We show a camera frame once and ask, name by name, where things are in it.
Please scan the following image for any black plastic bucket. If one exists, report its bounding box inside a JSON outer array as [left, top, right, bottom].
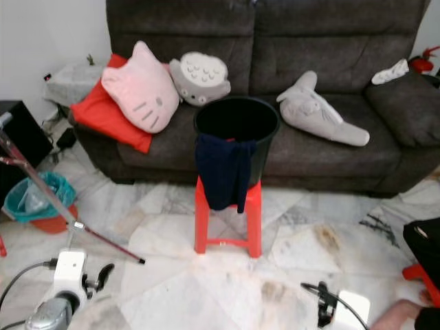
[[194, 96, 281, 193]]

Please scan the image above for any orange bin with teal bag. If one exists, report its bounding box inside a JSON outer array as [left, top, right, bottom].
[[3, 172, 78, 234]]

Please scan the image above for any dark grey sofa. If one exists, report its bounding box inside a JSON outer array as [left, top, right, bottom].
[[72, 0, 440, 197]]

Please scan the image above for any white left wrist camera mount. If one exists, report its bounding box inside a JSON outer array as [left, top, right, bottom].
[[54, 250, 87, 303]]

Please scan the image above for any side table with lace cloth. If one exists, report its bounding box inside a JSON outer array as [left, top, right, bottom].
[[43, 55, 107, 111]]

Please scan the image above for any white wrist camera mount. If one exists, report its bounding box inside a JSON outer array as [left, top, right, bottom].
[[337, 290, 371, 330], [54, 250, 87, 303]]

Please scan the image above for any grey owl pillow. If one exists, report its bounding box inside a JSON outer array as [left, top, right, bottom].
[[168, 52, 231, 107]]

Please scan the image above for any navy blue garment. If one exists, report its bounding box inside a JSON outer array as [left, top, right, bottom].
[[195, 133, 259, 212]]

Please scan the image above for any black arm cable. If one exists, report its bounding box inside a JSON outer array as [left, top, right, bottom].
[[0, 260, 59, 330], [301, 282, 372, 330]]

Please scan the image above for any black TV console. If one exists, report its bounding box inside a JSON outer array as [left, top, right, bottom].
[[0, 100, 45, 186]]

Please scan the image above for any grey plush toy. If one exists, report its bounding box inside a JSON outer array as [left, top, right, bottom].
[[276, 70, 371, 147]]

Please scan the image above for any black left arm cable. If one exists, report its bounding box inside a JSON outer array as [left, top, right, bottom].
[[0, 260, 59, 330]]

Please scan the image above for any red cushion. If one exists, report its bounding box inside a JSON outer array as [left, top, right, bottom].
[[70, 54, 153, 153]]

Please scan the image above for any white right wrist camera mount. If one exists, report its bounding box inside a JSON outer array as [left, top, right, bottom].
[[337, 290, 371, 330]]

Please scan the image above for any white patterned cloth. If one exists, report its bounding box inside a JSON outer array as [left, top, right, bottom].
[[371, 58, 410, 85]]

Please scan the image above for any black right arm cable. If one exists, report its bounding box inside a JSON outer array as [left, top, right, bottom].
[[301, 282, 372, 330]]

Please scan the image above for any pink cat pillow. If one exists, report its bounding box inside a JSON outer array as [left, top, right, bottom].
[[101, 41, 179, 133]]

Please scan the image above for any silver metal clothes rack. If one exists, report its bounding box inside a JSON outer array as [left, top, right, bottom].
[[0, 110, 146, 265]]

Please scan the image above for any red plush toy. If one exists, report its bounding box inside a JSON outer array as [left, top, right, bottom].
[[409, 47, 440, 75]]

